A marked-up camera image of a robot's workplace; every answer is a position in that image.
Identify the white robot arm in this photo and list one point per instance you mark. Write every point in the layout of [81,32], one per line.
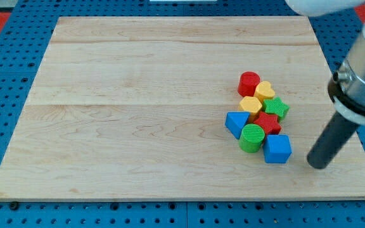
[313,8]

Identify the blue triangle block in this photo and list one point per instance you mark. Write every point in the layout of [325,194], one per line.
[235,122]

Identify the yellow heart block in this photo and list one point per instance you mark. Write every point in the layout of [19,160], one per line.
[264,91]

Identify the red cylinder block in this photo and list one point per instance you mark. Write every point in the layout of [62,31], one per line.
[248,83]

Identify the yellow hexagon block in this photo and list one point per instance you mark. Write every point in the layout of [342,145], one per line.
[251,105]

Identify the red star block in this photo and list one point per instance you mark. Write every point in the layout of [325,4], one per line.
[268,122]

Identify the green cylinder block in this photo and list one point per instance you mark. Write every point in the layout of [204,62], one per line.
[252,137]

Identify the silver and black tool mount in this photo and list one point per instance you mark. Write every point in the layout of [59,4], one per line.
[347,86]

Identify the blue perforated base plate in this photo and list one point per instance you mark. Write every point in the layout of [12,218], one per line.
[23,41]

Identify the light wooden board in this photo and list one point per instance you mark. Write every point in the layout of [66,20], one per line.
[133,109]

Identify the blue cube block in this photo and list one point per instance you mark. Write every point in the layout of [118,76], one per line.
[277,148]

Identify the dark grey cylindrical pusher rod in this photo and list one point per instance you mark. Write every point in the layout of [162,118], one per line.
[332,139]

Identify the green star block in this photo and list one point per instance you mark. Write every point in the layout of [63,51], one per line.
[276,106]

